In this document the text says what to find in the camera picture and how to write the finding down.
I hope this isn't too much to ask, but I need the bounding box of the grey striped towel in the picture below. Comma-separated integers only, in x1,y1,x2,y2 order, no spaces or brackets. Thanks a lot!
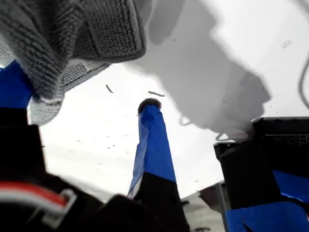
0,0,147,126

